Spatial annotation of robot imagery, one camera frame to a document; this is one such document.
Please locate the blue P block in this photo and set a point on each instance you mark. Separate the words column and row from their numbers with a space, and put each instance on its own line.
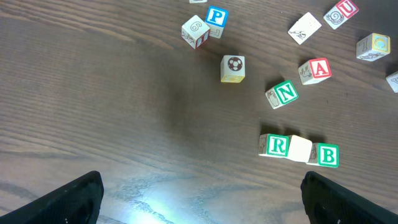
column 216, row 19

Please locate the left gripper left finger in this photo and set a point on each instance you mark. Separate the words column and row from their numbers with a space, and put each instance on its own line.
column 78, row 201

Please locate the plain wood red-sided block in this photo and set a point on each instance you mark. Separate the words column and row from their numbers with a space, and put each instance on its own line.
column 195, row 31

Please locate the green N block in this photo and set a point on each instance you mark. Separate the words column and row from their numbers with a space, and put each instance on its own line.
column 281, row 94

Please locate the yellow block centre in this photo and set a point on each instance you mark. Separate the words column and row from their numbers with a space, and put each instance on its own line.
column 373, row 47

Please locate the yellow picture block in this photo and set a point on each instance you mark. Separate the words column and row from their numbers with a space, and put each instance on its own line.
column 232, row 69

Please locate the red U block lower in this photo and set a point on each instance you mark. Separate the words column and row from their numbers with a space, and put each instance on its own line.
column 392, row 80

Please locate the green B block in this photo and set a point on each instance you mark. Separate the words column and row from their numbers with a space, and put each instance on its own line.
column 324, row 155

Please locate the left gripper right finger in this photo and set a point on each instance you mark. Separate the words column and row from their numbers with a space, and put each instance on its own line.
column 327, row 202

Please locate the red U block upper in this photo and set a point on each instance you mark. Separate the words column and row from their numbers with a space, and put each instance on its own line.
column 340, row 13

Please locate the green R block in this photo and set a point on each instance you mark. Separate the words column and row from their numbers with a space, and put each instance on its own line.
column 273, row 145

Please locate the red A block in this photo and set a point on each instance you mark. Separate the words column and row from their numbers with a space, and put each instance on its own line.
column 314, row 71

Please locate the yellow O block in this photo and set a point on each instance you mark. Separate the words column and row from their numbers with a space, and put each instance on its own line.
column 299, row 149

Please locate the red u block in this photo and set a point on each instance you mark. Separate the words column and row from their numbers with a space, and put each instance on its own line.
column 340, row 13
column 392, row 80

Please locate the plain wood green-sided block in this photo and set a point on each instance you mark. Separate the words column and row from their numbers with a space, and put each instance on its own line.
column 304, row 28

